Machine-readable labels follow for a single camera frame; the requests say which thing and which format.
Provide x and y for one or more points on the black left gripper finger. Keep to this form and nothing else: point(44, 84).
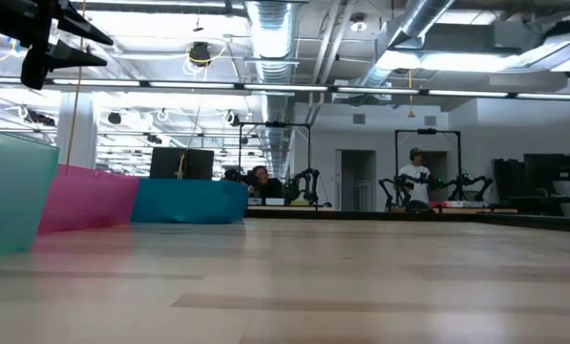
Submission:
point(81, 24)
point(74, 57)

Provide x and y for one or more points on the small round black ceiling device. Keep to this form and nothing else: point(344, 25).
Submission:
point(114, 118)

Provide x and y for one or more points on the black monitor back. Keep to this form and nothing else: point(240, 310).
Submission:
point(182, 165)

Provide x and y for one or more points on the yellow hanging pendant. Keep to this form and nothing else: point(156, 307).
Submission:
point(411, 113)

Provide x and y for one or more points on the silver round ventilation duct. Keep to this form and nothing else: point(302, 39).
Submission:
point(271, 38)

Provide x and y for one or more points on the black dome-shaped object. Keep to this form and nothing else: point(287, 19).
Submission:
point(418, 206)

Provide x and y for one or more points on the background wooden workbench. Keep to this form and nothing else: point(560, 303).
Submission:
point(313, 208)

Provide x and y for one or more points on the grey wall vent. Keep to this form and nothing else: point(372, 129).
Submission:
point(430, 120)
point(358, 119)

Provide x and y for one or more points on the white ceiling smoke detector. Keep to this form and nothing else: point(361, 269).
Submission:
point(358, 22)

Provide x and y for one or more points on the white building column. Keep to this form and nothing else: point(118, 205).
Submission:
point(77, 129)

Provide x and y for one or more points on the pink plastic bin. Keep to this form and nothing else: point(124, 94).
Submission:
point(89, 200)

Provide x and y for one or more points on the black metal rig frame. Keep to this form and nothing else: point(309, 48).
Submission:
point(275, 124)
point(428, 131)

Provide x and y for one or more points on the blue plastic bin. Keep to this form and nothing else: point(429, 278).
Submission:
point(189, 200)

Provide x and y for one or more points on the black background robot arm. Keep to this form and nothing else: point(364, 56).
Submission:
point(470, 184)
point(308, 181)
point(239, 176)
point(392, 188)

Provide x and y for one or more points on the white radiator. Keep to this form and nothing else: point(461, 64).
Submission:
point(364, 196)

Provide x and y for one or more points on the translucent teal plastic bin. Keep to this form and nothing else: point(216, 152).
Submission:
point(12, 191)

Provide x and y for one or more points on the black background monitors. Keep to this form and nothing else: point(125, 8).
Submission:
point(547, 172)

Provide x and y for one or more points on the long ceiling light strip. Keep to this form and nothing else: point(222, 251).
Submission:
point(194, 85)

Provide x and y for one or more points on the grey doorway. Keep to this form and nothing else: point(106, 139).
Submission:
point(356, 167)

